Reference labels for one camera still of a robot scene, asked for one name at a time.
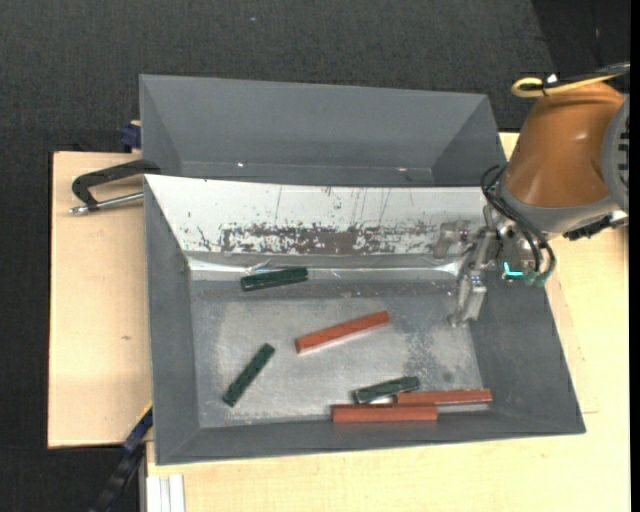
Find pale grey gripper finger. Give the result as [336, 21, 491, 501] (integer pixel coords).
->
[446, 274, 472, 329]
[463, 284, 488, 324]

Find red-brown flat block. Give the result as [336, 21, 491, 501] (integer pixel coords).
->
[293, 310, 391, 356]
[396, 388, 494, 407]
[330, 404, 440, 424]

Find dark green flat block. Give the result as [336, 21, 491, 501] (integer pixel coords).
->
[239, 266, 310, 293]
[351, 375, 421, 405]
[222, 342, 277, 408]

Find grey metal bin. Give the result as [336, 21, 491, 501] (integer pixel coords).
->
[138, 73, 587, 466]

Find pale wood flat board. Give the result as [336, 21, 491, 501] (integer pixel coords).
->
[47, 150, 155, 450]

